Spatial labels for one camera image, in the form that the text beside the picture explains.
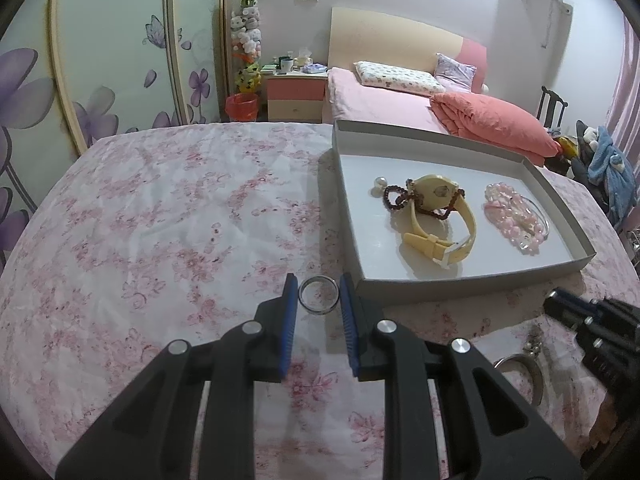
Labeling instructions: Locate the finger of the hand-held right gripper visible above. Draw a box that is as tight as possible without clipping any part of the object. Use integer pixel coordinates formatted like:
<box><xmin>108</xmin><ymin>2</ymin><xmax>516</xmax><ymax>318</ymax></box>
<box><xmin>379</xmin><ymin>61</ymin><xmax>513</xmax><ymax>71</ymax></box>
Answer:
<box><xmin>542</xmin><ymin>287</ymin><xmax>601</xmax><ymax>328</ymax></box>

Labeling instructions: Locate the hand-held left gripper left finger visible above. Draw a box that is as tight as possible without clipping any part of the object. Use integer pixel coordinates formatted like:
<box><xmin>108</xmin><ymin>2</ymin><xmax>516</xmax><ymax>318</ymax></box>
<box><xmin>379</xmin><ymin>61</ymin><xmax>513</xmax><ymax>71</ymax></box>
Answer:
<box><xmin>55</xmin><ymin>273</ymin><xmax>300</xmax><ymax>480</ymax></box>

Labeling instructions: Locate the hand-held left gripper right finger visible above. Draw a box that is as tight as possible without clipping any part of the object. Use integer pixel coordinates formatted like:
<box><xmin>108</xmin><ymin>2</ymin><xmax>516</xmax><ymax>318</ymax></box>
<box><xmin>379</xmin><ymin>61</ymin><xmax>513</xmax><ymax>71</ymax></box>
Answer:
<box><xmin>340</xmin><ymin>273</ymin><xmax>585</xmax><ymax>480</ymax></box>

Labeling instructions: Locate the silver ring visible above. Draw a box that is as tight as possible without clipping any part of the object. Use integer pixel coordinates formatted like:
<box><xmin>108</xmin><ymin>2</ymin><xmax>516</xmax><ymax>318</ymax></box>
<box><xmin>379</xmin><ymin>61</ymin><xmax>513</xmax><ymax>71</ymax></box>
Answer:
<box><xmin>298</xmin><ymin>277</ymin><xmax>340</xmax><ymax>316</ymax></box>

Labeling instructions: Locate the silver cuff bangle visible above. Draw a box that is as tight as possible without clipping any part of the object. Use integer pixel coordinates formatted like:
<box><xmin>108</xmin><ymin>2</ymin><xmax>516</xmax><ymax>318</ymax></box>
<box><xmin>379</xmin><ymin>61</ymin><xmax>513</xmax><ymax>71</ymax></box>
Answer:
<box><xmin>492</xmin><ymin>354</ymin><xmax>545</xmax><ymax>407</ymax></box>

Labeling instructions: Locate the thin clear bangle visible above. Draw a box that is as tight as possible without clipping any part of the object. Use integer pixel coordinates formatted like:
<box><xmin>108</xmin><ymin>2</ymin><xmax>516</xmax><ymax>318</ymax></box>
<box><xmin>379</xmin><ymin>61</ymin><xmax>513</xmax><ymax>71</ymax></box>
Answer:
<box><xmin>520</xmin><ymin>195</ymin><xmax>553</xmax><ymax>238</ymax></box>

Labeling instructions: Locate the grey cardboard box tray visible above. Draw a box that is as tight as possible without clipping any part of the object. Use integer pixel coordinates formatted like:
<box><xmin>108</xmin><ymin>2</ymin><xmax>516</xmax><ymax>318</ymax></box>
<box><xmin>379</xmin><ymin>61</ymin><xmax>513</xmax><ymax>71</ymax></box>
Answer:
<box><xmin>331</xmin><ymin>119</ymin><xmax>598</xmax><ymax>295</ymax></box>

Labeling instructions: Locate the pink bead bracelet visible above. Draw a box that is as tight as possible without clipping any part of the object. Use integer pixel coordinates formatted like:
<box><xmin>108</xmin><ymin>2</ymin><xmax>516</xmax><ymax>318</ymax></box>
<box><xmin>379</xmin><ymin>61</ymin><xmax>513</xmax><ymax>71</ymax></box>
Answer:
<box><xmin>484</xmin><ymin>182</ymin><xmax>548</xmax><ymax>256</ymax></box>

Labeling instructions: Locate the dark bead bracelet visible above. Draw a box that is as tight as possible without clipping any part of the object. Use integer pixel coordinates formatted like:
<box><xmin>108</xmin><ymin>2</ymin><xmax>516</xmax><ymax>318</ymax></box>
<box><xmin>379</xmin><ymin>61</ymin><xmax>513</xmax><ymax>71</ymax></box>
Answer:
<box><xmin>382</xmin><ymin>185</ymin><xmax>468</xmax><ymax>221</ymax></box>

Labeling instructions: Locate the yellow wrist watch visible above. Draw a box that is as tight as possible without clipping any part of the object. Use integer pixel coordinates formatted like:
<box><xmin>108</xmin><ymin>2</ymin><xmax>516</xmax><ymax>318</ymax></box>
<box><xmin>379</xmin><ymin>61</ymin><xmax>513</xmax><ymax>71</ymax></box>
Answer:
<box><xmin>402</xmin><ymin>174</ymin><xmax>477</xmax><ymax>266</ymax></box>

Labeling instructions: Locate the person's right hand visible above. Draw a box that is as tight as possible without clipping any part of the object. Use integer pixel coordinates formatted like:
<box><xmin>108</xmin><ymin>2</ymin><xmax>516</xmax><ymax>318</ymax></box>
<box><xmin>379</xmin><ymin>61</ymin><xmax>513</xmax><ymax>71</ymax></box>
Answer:
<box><xmin>586</xmin><ymin>389</ymin><xmax>625</xmax><ymax>457</ymax></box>

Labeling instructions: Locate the black chair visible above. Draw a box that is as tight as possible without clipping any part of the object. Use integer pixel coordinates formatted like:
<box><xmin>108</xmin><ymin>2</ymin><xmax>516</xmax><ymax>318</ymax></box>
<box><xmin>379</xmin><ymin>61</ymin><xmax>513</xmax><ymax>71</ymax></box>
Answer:
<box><xmin>570</xmin><ymin>120</ymin><xmax>601</xmax><ymax>187</ymax></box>

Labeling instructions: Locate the blue garment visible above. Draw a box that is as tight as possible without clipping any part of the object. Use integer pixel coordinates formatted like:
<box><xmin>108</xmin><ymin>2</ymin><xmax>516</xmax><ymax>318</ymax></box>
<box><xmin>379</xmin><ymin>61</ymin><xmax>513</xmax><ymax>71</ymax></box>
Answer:
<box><xmin>586</xmin><ymin>127</ymin><xmax>631</xmax><ymax>221</ymax></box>

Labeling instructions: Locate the pink floral tablecloth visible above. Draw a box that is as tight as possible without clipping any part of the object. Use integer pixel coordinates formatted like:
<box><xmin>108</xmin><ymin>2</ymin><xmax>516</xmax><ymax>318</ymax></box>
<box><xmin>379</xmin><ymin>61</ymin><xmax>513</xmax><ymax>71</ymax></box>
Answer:
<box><xmin>0</xmin><ymin>121</ymin><xmax>640</xmax><ymax>480</ymax></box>

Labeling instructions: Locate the dark wooden chair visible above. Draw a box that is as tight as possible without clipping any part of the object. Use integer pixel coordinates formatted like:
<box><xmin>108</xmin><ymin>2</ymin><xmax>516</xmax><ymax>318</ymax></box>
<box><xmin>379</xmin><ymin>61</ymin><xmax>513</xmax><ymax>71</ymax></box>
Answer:
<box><xmin>537</xmin><ymin>86</ymin><xmax>568</xmax><ymax>131</ymax></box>

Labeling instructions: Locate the pink quilt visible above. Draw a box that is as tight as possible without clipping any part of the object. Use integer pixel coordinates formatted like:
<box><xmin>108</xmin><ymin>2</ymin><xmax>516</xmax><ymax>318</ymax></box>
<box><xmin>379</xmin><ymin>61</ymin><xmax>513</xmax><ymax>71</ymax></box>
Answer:
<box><xmin>431</xmin><ymin>91</ymin><xmax>563</xmax><ymax>167</ymax></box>

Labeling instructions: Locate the pink curtain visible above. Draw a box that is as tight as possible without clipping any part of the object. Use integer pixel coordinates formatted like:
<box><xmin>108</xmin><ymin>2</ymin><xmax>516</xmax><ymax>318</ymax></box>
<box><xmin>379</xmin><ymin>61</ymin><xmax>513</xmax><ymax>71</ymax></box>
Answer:
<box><xmin>602</xmin><ymin>15</ymin><xmax>640</xmax><ymax>161</ymax></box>

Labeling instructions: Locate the red trash bin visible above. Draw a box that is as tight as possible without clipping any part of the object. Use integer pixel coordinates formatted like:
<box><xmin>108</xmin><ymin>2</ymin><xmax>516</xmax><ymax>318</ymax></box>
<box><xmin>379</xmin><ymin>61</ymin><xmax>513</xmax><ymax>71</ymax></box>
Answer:
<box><xmin>224</xmin><ymin>92</ymin><xmax>260</xmax><ymax>122</ymax></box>

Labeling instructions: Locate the pink bed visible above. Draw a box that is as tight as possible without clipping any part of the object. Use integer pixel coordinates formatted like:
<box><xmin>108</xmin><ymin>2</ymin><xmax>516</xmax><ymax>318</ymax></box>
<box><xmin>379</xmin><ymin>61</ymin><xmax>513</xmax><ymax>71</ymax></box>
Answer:
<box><xmin>325</xmin><ymin>66</ymin><xmax>451</xmax><ymax>136</ymax></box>

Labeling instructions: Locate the pink and beige nightstand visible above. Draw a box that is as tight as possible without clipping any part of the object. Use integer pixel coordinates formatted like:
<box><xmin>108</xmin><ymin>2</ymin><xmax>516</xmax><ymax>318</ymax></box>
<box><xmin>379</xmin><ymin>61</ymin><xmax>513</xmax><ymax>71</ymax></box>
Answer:
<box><xmin>265</xmin><ymin>67</ymin><xmax>328</xmax><ymax>122</ymax></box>

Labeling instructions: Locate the white patterned pillow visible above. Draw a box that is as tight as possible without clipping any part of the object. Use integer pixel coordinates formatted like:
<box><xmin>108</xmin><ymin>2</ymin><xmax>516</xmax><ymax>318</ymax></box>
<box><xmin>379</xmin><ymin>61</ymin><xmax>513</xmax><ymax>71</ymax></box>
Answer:
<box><xmin>353</xmin><ymin>61</ymin><xmax>446</xmax><ymax>98</ymax></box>

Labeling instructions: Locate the lilac pillow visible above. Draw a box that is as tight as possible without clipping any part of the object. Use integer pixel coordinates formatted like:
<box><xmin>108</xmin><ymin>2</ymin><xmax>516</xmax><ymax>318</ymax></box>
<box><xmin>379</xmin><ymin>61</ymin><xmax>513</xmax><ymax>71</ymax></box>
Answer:
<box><xmin>434</xmin><ymin>53</ymin><xmax>476</xmax><ymax>92</ymax></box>

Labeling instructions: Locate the tube of plush toys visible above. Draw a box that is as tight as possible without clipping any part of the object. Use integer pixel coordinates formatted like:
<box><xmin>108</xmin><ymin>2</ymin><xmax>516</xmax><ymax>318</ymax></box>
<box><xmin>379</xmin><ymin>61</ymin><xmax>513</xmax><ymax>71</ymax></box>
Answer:
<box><xmin>229</xmin><ymin>0</ymin><xmax>263</xmax><ymax>96</ymax></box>

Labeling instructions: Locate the beige and pink headboard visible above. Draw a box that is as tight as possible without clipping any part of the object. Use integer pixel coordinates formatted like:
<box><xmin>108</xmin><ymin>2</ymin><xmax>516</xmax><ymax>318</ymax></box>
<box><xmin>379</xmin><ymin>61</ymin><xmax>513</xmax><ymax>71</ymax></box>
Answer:
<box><xmin>328</xmin><ymin>6</ymin><xmax>488</xmax><ymax>93</ymax></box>

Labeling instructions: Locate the floral sliding door wardrobe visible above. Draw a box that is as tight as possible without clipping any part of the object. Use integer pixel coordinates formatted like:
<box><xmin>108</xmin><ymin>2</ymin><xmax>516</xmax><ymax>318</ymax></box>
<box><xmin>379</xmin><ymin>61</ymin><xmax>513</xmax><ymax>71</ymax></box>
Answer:
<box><xmin>0</xmin><ymin>0</ymin><xmax>226</xmax><ymax>261</ymax></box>

